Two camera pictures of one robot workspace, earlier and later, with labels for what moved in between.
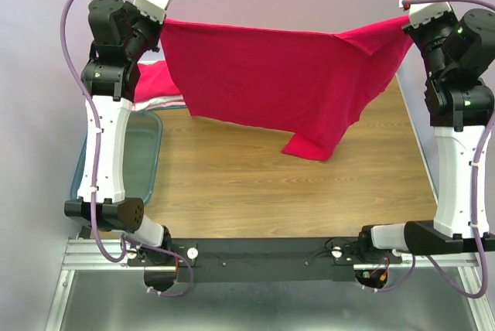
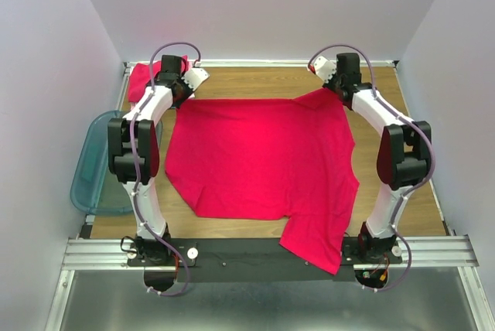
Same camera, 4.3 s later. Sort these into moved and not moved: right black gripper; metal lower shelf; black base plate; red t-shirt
Moved: right black gripper; red t-shirt
Not moved: metal lower shelf; black base plate
